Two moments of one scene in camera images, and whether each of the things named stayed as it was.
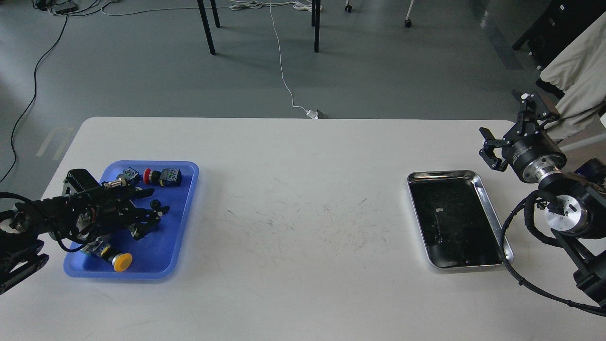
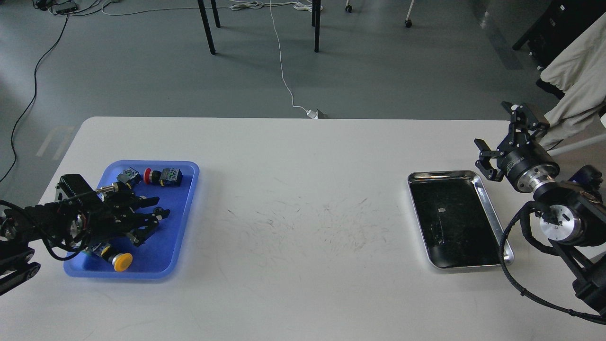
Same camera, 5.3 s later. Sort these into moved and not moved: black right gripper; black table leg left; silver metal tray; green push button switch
Moved: black right gripper
Not moved: black table leg left; silver metal tray; green push button switch
